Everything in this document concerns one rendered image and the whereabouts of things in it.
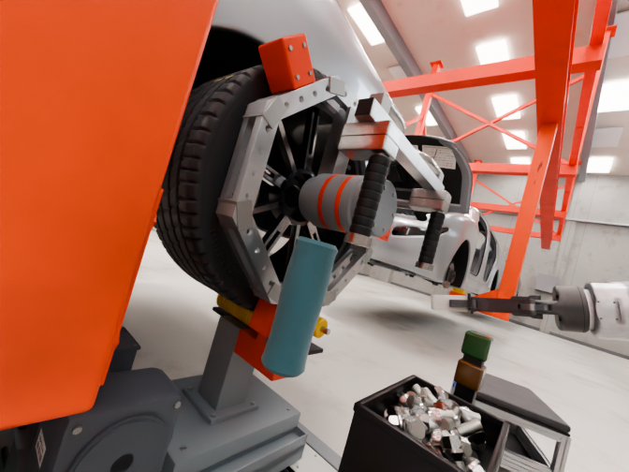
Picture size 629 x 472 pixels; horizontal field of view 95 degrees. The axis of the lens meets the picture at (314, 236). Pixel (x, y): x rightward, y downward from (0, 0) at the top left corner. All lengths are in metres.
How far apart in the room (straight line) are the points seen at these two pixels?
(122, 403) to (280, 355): 0.26
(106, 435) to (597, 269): 14.96
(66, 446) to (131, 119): 0.46
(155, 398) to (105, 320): 0.32
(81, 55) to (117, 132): 0.06
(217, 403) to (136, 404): 0.35
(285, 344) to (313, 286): 0.12
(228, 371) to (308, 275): 0.44
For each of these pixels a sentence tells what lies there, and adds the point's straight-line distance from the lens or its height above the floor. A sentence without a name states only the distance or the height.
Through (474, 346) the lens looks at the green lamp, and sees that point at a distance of 0.58.
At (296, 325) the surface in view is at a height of 0.58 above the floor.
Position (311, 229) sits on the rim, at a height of 0.77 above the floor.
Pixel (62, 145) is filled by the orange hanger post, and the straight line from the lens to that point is 0.30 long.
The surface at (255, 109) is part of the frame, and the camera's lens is 0.61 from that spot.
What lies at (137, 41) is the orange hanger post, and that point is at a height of 0.85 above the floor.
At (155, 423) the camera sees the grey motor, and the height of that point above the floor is 0.37.
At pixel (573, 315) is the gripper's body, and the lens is 0.62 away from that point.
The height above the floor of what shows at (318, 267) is 0.69.
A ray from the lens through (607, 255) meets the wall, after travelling 15.16.
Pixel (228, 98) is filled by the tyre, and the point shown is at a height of 0.96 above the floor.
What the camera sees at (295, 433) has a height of 0.15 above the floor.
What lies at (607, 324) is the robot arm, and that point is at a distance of 0.62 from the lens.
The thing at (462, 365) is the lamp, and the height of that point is 0.60.
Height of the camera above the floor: 0.72
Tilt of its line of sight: 2 degrees up
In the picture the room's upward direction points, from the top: 16 degrees clockwise
